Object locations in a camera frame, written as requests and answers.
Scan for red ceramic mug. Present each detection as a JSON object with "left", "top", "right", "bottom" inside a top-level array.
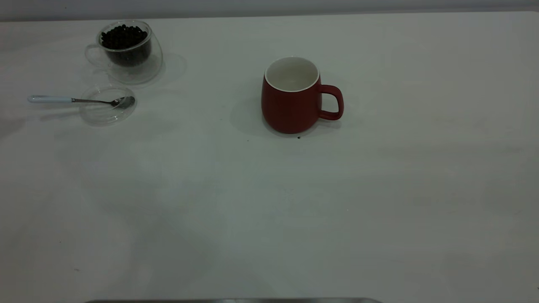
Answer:
[{"left": 261, "top": 56, "right": 344, "bottom": 134}]

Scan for metal spoon pale blue handle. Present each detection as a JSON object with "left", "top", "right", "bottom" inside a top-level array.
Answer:
[{"left": 27, "top": 95, "right": 136, "bottom": 110}]

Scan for clear round glass lid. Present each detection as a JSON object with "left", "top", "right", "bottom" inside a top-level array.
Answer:
[{"left": 79, "top": 82, "right": 138, "bottom": 127}]

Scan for dark coffee beans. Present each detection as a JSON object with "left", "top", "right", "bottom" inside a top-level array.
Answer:
[{"left": 101, "top": 24, "right": 152, "bottom": 66}]

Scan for clear double-wall glass cup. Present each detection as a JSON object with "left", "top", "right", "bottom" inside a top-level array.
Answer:
[{"left": 84, "top": 20, "right": 163, "bottom": 85}]

